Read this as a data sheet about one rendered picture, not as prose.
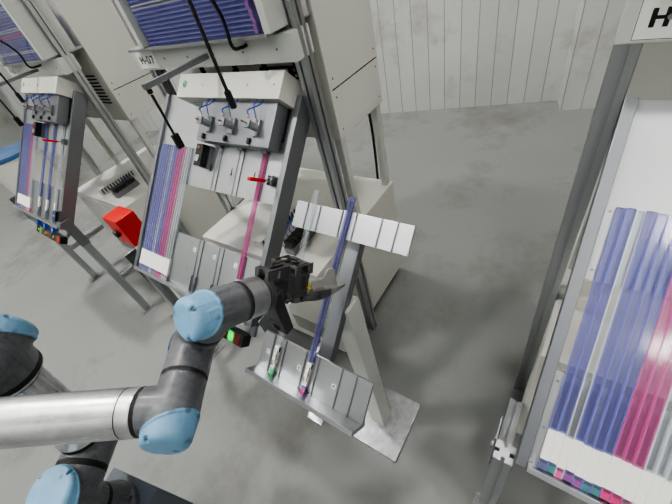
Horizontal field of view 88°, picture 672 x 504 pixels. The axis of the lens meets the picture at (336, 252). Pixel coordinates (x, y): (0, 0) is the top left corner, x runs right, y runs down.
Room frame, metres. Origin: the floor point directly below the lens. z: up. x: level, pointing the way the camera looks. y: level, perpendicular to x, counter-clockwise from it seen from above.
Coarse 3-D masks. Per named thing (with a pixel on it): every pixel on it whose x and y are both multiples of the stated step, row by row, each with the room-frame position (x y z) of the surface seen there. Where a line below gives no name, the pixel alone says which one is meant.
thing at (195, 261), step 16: (176, 240) 1.11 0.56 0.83; (192, 240) 1.06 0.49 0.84; (176, 256) 1.07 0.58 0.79; (192, 256) 1.02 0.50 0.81; (208, 256) 0.97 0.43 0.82; (224, 256) 0.93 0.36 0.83; (240, 256) 0.88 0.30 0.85; (176, 272) 1.03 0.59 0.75; (192, 272) 0.98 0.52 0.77; (208, 272) 0.93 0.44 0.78; (224, 272) 0.89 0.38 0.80; (192, 288) 0.94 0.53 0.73; (208, 288) 0.89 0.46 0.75
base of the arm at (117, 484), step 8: (112, 480) 0.42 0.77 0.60; (120, 480) 0.42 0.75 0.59; (112, 488) 0.38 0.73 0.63; (120, 488) 0.39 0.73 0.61; (128, 488) 0.39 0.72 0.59; (136, 488) 0.40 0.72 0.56; (112, 496) 0.36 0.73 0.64; (120, 496) 0.37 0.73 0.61; (128, 496) 0.38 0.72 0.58; (136, 496) 0.37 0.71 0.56
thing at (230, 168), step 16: (176, 96) 1.51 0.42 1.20; (176, 112) 1.47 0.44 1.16; (192, 112) 1.40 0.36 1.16; (176, 128) 1.42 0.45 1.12; (192, 128) 1.35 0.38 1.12; (288, 128) 1.04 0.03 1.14; (192, 144) 1.31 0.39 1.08; (208, 144) 1.25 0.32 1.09; (192, 160) 1.27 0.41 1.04; (224, 160) 1.16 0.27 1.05; (240, 160) 1.11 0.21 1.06; (256, 160) 1.06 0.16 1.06; (272, 160) 1.01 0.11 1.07; (192, 176) 1.23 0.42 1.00; (208, 176) 1.17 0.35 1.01; (224, 176) 1.12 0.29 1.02; (240, 176) 1.07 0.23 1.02; (256, 176) 1.02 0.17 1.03; (224, 192) 1.08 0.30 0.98; (240, 192) 1.03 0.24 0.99; (272, 192) 0.94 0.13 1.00
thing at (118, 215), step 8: (120, 208) 1.61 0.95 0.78; (104, 216) 1.58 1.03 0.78; (112, 216) 1.55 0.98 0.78; (120, 216) 1.53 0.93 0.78; (128, 216) 1.53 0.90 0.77; (136, 216) 1.55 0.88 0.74; (112, 224) 1.52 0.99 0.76; (120, 224) 1.49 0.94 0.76; (128, 224) 1.51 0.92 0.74; (136, 224) 1.53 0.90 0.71; (112, 232) 1.52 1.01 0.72; (120, 232) 1.51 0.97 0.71; (128, 232) 1.50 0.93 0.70; (136, 232) 1.52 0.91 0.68; (128, 240) 1.50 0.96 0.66; (136, 240) 1.50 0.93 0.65; (136, 248) 1.56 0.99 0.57
